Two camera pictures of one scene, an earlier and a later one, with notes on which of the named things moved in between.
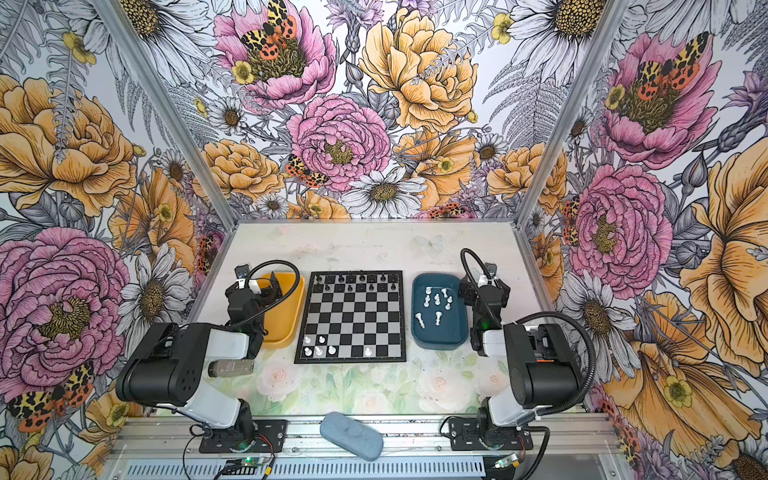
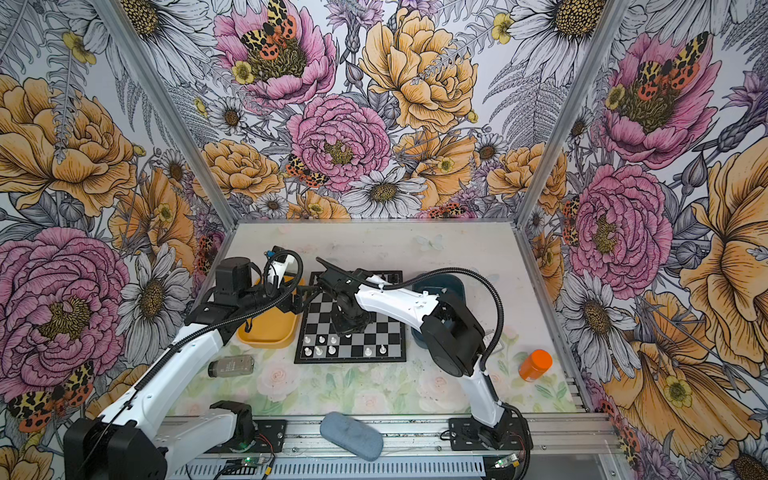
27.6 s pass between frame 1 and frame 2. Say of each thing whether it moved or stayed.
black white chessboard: stayed
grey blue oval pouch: stayed
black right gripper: moved
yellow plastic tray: stayed
